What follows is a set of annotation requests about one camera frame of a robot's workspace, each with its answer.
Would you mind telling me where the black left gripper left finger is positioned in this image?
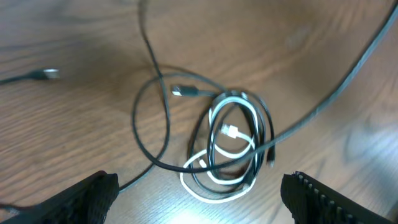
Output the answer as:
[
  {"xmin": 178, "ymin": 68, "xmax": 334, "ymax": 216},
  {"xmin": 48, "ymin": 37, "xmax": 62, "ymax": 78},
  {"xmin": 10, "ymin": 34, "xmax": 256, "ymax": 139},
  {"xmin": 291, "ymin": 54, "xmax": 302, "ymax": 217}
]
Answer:
[{"xmin": 1, "ymin": 170, "xmax": 119, "ymax": 224}]

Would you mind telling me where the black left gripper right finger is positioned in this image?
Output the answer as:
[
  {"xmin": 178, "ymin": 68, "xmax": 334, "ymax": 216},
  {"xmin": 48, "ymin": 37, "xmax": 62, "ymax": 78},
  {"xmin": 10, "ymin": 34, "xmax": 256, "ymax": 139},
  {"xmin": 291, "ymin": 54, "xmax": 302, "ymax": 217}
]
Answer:
[{"xmin": 280, "ymin": 171, "xmax": 392, "ymax": 224}]

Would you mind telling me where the white USB cable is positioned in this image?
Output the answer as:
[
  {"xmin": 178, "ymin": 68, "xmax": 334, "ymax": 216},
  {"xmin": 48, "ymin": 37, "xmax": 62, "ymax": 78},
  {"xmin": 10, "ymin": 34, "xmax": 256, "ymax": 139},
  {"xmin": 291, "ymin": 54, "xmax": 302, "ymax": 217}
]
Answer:
[{"xmin": 179, "ymin": 95, "xmax": 260, "ymax": 204}]

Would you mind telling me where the thin black USB cable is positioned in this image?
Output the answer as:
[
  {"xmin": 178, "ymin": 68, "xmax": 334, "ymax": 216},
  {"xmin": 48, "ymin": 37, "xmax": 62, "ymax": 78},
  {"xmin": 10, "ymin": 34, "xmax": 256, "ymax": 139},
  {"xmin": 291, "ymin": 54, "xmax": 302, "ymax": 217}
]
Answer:
[{"xmin": 0, "ymin": 0, "xmax": 398, "ymax": 194}]

